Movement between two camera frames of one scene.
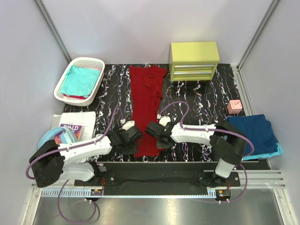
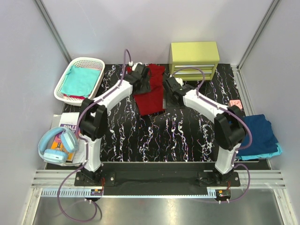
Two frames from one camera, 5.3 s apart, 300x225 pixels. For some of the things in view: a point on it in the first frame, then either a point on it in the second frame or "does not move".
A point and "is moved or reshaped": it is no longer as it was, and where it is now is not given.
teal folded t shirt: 80,81 does not move
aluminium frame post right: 251,45 does not move
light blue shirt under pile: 279,152 does not move
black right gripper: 161,146 to 164,103
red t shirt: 146,85 is moved or reshaped
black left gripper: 128,148 to 142,85
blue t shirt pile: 258,130 does not move
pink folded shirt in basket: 78,97 does not move
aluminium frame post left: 54,30 does not move
